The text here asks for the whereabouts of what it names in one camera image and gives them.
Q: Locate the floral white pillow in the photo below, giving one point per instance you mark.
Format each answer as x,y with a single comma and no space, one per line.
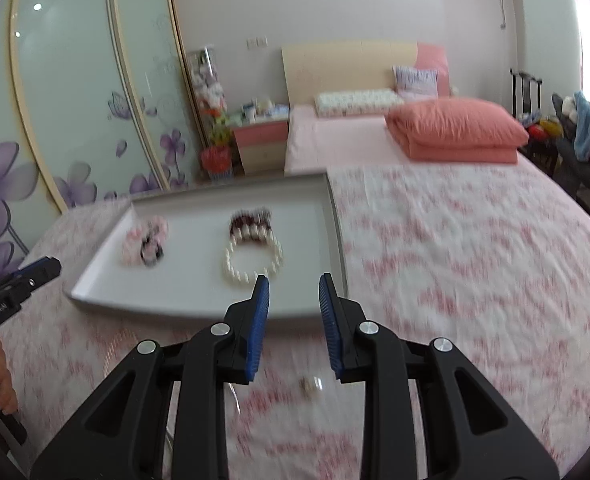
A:
356,103

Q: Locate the thin silver bangle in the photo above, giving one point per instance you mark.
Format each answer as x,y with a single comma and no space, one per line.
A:
231,411

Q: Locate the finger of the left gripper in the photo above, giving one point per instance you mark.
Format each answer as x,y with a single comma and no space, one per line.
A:
35,275

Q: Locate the beige pink headboard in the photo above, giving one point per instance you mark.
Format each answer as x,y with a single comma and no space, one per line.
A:
311,69

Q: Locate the dark wooden chair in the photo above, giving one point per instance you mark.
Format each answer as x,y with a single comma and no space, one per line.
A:
526,93

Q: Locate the yellow green plush toy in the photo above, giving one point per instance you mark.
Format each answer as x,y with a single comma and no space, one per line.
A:
220,133

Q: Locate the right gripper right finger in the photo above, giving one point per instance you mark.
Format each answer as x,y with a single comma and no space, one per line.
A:
470,431

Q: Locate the lilac square cushion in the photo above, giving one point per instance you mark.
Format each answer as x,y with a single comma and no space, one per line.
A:
414,82

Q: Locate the bed with pink sheet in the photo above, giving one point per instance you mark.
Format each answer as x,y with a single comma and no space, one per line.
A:
319,143

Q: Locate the pink floral tablecloth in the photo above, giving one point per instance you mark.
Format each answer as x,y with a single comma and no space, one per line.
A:
495,258

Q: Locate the grey armchair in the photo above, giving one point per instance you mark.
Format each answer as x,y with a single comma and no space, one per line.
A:
572,175

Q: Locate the grey shallow cardboard tray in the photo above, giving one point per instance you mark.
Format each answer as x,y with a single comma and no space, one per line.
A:
192,281

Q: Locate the sliding wardrobe with flowers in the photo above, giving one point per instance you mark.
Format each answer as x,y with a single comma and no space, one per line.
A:
94,105

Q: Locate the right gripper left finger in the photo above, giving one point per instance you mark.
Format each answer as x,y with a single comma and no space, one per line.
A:
119,431

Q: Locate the red waste basket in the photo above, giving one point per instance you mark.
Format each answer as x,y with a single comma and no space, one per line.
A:
217,162

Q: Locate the wall switch plate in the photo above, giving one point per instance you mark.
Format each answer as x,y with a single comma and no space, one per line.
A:
255,43

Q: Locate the pearl earring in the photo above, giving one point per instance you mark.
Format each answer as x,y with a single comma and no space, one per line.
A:
311,386

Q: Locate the folded coral duvet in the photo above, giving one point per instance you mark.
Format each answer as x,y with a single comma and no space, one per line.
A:
466,130

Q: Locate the clear tube of plush toys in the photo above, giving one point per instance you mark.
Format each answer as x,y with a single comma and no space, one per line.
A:
207,88

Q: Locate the pink bedside table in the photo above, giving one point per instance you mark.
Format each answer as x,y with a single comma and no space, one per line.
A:
262,146

